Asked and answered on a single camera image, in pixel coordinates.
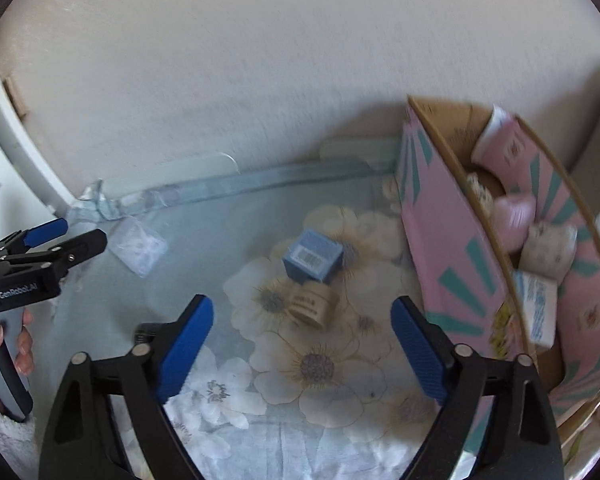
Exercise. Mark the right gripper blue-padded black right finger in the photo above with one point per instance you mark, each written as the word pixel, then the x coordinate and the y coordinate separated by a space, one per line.
pixel 521 439

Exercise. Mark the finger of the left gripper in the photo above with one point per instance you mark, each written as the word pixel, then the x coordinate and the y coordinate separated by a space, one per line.
pixel 64 256
pixel 22 241

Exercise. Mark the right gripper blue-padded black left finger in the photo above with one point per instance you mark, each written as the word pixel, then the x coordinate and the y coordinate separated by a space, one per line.
pixel 82 439

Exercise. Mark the clear plastic case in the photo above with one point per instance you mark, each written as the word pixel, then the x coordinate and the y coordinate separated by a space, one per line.
pixel 136 246

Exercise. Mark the white blue nasal strip box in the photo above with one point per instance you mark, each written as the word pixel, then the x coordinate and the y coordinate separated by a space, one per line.
pixel 538 299

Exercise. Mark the floral sock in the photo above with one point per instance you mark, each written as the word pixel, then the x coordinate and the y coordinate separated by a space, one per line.
pixel 549 250

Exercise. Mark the pink fluffy puff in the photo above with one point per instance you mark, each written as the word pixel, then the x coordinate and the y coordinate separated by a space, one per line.
pixel 511 217

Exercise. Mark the small blue barcode box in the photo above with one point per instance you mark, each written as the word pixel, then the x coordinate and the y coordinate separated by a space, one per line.
pixel 313 257

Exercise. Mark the beige round jar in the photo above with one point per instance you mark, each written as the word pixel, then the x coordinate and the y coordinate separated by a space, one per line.
pixel 313 304

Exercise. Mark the black white floral small item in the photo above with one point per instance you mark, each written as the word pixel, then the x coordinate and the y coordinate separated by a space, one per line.
pixel 484 196

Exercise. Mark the white plastic bed guard left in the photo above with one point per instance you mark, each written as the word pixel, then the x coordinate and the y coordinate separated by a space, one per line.
pixel 144 178

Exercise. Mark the pink teal cardboard box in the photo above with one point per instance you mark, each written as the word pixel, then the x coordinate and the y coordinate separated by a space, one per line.
pixel 464 272

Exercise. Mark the floral blue bed sheet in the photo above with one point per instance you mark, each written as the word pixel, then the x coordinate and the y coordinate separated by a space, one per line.
pixel 268 397

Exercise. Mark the white door frame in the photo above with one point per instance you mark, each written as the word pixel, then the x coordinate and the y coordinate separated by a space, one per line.
pixel 27 160

